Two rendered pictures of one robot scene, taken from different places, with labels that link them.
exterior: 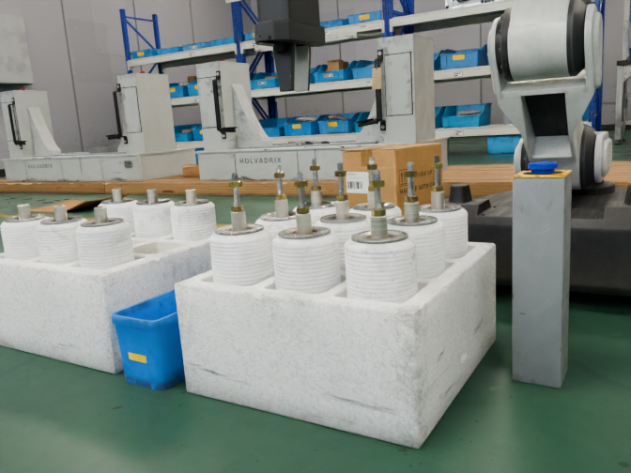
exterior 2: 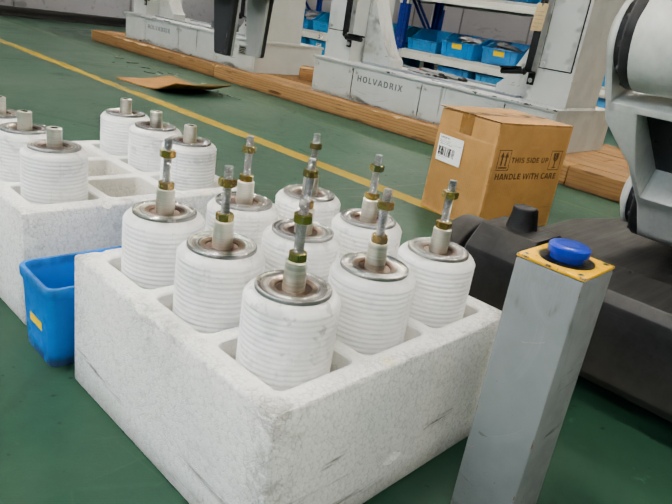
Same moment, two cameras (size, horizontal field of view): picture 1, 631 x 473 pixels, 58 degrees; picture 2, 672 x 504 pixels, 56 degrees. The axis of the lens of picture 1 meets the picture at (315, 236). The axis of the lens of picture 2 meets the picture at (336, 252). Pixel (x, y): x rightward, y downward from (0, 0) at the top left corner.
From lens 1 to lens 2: 0.32 m
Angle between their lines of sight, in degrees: 14
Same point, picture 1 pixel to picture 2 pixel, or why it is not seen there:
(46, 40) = not seen: outside the picture
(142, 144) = not seen: hidden behind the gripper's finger
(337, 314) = (202, 374)
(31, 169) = (150, 29)
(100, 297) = (19, 237)
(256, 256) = (168, 253)
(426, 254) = (370, 320)
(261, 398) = (129, 424)
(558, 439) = not seen: outside the picture
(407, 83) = (576, 33)
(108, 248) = (48, 180)
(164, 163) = (283, 58)
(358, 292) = (241, 352)
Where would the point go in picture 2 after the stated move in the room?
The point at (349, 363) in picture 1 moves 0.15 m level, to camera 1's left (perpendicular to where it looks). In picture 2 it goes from (206, 437) to (70, 397)
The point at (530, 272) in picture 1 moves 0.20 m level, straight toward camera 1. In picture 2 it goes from (504, 387) to (412, 489)
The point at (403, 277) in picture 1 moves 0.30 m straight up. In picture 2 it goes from (297, 354) to (347, 10)
